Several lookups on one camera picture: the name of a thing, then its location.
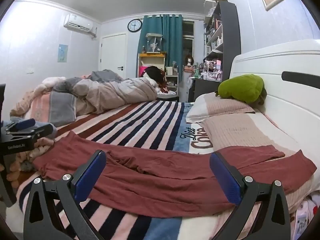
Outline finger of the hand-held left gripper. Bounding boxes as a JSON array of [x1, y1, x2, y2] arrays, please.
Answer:
[[1, 118, 57, 143]]

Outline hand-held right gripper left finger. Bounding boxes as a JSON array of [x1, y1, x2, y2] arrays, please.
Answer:
[[23, 150, 107, 240]]

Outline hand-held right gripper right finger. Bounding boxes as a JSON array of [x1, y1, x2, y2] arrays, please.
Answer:
[[209, 151, 298, 240]]

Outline dark red pants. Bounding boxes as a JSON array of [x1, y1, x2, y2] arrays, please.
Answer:
[[32, 131, 317, 218]]

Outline folded patterned quilt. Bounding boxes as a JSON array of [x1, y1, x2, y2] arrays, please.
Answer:
[[10, 90, 78, 128]]

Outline beige fluffy plush toy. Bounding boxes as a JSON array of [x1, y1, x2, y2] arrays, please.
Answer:
[[6, 139, 55, 180]]

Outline white fluffy plush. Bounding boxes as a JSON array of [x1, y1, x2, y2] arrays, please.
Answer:
[[34, 76, 67, 95]]

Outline pink pillow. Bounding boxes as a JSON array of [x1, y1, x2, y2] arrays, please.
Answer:
[[200, 112, 303, 158]]

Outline striped printed blanket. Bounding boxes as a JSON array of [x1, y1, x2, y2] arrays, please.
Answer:
[[15, 100, 314, 240]]

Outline beige striped pillow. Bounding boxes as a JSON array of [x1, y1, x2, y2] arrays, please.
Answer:
[[186, 92, 255, 123]]

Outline grey beige duvet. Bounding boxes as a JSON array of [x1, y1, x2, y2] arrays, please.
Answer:
[[51, 70, 159, 114]]

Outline white printed cloth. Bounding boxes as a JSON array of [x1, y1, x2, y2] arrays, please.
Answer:
[[295, 192, 320, 238]]

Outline green plush toy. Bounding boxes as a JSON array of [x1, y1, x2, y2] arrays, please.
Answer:
[[215, 74, 267, 105]]

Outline dark cluttered desk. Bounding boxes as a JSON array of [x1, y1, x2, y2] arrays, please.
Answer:
[[189, 76, 223, 103]]

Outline white small cart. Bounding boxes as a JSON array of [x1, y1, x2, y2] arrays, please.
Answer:
[[165, 65, 179, 88]]

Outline white air conditioner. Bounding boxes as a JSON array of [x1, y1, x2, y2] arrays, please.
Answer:
[[63, 14, 97, 37]]

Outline white door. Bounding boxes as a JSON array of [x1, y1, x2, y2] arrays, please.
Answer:
[[100, 33, 127, 79]]

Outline wig mannequin head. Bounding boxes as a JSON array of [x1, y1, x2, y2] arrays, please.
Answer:
[[184, 56, 195, 72]]

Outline dark plush toy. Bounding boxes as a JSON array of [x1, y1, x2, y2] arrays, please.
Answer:
[[144, 66, 167, 93]]

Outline white bed headboard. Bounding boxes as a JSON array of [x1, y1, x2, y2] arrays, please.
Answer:
[[229, 39, 320, 145]]

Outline yellow white shelf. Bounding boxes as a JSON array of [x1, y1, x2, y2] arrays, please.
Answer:
[[138, 52, 166, 78]]

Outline dark tall bookshelf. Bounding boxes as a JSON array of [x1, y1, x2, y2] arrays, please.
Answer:
[[202, 0, 240, 82]]

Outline glass display case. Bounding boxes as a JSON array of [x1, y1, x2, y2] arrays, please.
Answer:
[[146, 33, 163, 53]]

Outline window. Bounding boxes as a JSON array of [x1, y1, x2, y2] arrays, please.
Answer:
[[182, 21, 195, 58]]

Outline teal curtain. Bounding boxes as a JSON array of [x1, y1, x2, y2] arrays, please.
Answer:
[[137, 14, 184, 80]]

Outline small blue wall poster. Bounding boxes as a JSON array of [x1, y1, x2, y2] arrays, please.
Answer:
[[57, 44, 68, 62]]

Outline round wall clock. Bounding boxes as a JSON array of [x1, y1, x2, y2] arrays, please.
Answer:
[[127, 19, 142, 32]]

